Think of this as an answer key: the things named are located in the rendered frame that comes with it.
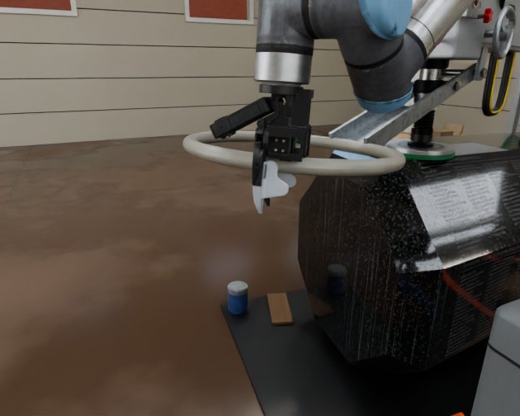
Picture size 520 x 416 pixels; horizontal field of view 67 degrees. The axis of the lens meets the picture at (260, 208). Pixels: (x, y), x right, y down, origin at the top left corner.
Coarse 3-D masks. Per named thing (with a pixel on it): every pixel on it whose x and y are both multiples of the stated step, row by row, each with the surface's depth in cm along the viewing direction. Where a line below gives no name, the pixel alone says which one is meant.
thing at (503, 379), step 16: (512, 304) 52; (496, 320) 51; (512, 320) 49; (496, 336) 52; (512, 336) 50; (496, 352) 52; (512, 352) 50; (496, 368) 52; (512, 368) 50; (480, 384) 55; (496, 384) 53; (512, 384) 50; (480, 400) 55; (496, 400) 53; (512, 400) 51
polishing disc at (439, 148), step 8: (392, 144) 134; (400, 144) 134; (440, 144) 134; (448, 144) 134; (400, 152) 128; (408, 152) 126; (416, 152) 124; (424, 152) 123; (432, 152) 123; (440, 152) 123; (448, 152) 125
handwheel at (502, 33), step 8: (504, 8) 113; (512, 8) 115; (504, 16) 113; (512, 16) 118; (496, 24) 113; (512, 24) 120; (488, 32) 120; (496, 32) 113; (504, 32) 116; (512, 32) 121; (496, 40) 114; (504, 40) 118; (512, 40) 122; (496, 48) 116; (504, 48) 122; (496, 56) 118; (504, 56) 121
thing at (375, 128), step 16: (464, 80) 130; (432, 96) 116; (448, 96) 124; (368, 112) 115; (400, 112) 120; (416, 112) 112; (336, 128) 108; (352, 128) 112; (368, 128) 115; (384, 128) 102; (400, 128) 108
